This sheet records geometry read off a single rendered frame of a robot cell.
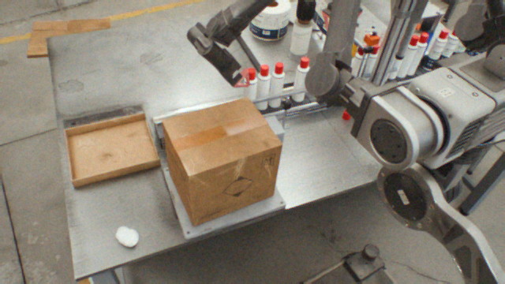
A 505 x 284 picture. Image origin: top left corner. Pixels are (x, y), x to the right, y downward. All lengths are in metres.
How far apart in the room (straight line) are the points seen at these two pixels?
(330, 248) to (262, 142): 1.24
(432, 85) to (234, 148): 0.58
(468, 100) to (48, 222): 2.18
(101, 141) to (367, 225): 1.56
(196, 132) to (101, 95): 0.72
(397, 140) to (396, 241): 1.72
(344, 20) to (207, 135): 0.53
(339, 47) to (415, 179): 0.40
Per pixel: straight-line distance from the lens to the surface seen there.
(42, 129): 3.02
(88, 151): 1.61
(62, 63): 2.07
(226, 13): 1.16
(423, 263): 2.46
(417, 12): 1.53
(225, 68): 1.23
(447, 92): 0.83
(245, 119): 1.25
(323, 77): 0.87
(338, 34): 0.92
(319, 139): 1.63
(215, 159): 1.13
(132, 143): 1.60
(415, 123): 0.78
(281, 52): 1.98
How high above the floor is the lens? 1.98
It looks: 47 degrees down
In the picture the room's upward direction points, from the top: 6 degrees clockwise
